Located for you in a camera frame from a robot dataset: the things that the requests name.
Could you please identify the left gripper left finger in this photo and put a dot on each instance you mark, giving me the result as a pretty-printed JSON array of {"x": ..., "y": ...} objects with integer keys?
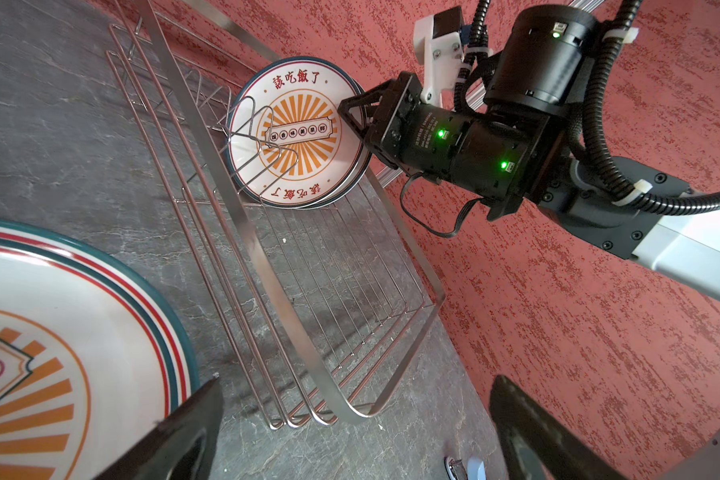
[{"x": 182, "y": 446}]

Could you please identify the wire dish rack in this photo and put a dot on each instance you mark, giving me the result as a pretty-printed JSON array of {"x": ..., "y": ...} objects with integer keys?
[{"x": 326, "y": 309}]

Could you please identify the orange striped plate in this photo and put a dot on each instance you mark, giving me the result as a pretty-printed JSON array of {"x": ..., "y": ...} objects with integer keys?
[
  {"x": 84, "y": 372},
  {"x": 287, "y": 145},
  {"x": 361, "y": 163}
]

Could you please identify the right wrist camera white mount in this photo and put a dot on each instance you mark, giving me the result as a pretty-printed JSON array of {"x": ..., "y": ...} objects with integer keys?
[{"x": 438, "y": 47}]

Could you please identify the orange striped front plate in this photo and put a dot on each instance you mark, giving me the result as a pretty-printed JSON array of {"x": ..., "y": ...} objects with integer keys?
[{"x": 84, "y": 372}]

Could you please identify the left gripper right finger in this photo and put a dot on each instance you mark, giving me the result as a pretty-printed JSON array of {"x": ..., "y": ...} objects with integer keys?
[{"x": 534, "y": 444}]

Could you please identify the light blue small bottle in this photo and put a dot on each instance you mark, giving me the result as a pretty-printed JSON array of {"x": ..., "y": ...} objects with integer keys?
[{"x": 471, "y": 469}]

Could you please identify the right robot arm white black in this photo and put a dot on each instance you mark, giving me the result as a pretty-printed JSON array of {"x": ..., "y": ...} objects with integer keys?
[{"x": 526, "y": 124}]

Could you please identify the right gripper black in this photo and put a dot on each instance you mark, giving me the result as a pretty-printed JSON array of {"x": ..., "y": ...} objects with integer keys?
[{"x": 378, "y": 117}]

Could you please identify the red patterned plate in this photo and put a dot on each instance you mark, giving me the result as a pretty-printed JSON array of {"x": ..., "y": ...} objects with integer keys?
[{"x": 141, "y": 300}]

